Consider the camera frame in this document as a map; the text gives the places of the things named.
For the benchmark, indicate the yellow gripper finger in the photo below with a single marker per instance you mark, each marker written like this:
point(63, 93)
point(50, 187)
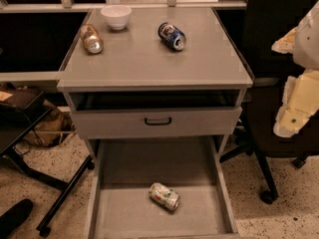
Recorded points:
point(300, 102)
point(285, 45)

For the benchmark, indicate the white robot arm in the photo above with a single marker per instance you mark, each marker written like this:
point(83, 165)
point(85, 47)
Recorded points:
point(306, 46)

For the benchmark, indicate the closed upper drawer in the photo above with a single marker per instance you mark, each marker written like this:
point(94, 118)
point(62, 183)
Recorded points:
point(130, 124)

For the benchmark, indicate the blue pepsi can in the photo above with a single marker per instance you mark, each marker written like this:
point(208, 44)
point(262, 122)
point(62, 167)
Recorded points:
point(172, 36)

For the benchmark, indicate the grey drawer cabinet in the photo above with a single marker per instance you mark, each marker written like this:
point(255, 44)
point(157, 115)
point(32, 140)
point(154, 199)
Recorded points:
point(137, 71)

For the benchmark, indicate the gold brown can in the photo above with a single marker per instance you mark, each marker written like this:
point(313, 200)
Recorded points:
point(91, 39)

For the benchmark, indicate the open middle drawer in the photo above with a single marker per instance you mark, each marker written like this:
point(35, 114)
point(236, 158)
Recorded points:
point(120, 206)

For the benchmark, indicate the black office chair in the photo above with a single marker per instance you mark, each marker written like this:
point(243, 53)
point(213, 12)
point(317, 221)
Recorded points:
point(253, 30)

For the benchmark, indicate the white bowl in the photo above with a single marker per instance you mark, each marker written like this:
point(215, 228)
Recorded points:
point(117, 16)

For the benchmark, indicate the brown bag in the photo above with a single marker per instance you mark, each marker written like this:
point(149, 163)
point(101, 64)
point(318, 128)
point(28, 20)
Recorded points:
point(20, 105)

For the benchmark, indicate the black shoe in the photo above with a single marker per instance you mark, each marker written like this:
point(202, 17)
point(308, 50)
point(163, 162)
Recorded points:
point(14, 217)

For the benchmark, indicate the black drawer handle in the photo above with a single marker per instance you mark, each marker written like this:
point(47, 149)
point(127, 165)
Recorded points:
point(158, 122)

